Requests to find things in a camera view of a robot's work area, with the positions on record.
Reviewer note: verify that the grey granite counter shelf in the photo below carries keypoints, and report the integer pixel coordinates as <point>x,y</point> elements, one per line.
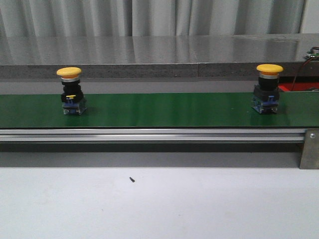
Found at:
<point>156,56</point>

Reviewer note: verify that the yellow mushroom push button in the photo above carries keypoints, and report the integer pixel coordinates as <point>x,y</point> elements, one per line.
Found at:
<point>73,101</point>
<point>266,94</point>

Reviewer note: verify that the green conveyor belt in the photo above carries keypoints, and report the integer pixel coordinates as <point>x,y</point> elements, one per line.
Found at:
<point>296,109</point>

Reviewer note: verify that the grey pleated curtain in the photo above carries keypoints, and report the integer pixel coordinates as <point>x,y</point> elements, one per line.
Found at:
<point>42,18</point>

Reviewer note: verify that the small green circuit board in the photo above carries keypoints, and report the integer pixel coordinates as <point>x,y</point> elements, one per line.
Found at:
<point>312,55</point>

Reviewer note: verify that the steel conveyor support bracket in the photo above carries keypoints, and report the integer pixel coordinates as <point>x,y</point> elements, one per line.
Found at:
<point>310,151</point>

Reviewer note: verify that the aluminium conveyor side rail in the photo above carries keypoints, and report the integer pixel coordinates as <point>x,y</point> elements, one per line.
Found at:
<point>160,134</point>

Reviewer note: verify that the red plastic tray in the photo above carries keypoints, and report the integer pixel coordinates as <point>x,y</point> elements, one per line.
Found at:
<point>300,84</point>

